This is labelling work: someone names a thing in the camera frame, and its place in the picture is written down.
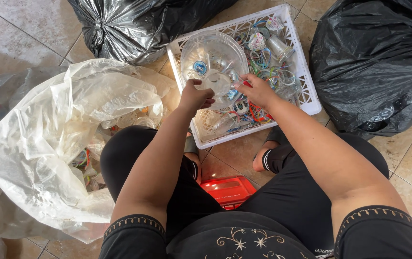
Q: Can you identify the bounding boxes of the person's left hand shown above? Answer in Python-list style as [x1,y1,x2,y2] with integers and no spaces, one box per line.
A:
[178,79,216,115]

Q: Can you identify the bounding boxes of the person's right hand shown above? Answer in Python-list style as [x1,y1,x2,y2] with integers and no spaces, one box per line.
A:
[234,73,283,112]

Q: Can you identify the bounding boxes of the clear plastic cup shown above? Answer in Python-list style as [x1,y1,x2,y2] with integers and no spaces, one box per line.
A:
[274,70,302,102]
[195,70,235,109]
[211,112,243,136]
[266,35,296,64]

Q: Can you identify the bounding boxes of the heap of coloured plastic rings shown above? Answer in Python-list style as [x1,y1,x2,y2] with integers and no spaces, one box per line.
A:
[224,18,302,134]

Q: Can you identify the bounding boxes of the large clear plastic bowl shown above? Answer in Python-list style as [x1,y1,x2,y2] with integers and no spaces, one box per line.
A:
[180,30,250,108]

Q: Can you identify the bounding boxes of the grey sandal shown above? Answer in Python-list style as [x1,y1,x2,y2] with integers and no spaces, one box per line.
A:
[184,132,201,156]

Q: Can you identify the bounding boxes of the plastic cup with printed lid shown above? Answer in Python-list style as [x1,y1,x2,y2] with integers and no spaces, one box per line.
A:
[247,32,266,52]

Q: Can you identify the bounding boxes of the white plastic lattice crate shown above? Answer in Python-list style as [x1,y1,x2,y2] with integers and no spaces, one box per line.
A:
[166,4,322,150]

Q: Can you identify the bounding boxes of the person's right foot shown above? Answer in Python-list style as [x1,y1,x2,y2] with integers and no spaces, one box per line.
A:
[252,140,280,172]

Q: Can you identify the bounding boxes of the plastic cup with pink lid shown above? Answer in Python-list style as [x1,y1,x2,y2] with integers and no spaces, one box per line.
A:
[265,14,286,35]

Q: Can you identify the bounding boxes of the red plastic stool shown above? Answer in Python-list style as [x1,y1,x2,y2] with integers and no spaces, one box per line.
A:
[200,176,258,211]

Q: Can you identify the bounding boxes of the shiny black garbage bag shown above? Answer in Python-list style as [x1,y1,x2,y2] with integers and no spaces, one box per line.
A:
[68,0,239,66]

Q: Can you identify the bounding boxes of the person's black trousers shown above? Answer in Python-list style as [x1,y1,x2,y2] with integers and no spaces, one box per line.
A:
[100,125,390,257]

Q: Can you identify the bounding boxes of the heap of used plastic cups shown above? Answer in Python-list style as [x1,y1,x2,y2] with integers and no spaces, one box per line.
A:
[70,106,160,193]

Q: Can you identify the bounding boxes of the large black garbage bag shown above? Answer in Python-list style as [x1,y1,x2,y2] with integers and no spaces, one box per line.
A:
[309,0,412,140]

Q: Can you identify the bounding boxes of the person's black embroidered shirt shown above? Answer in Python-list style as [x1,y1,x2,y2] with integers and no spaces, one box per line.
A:
[99,205,412,259]

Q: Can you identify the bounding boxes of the white translucent plastic bag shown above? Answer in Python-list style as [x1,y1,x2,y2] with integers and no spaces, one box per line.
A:
[0,58,180,244]

